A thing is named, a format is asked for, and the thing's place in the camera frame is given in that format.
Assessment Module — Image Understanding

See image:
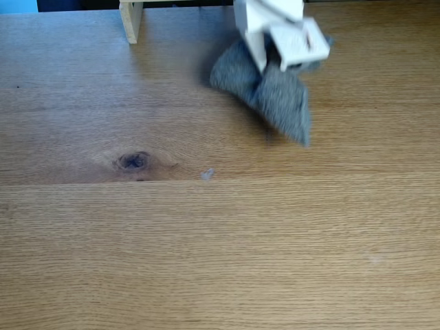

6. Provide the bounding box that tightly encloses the grey terry cleaning cloth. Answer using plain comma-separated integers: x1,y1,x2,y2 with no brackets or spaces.
208,32,336,149

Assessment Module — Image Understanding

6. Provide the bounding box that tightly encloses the light blue object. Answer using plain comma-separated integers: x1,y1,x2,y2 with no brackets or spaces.
0,0,38,14

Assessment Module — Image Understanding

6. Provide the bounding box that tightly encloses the white camera box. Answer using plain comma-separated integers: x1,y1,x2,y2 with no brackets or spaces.
269,16,331,72

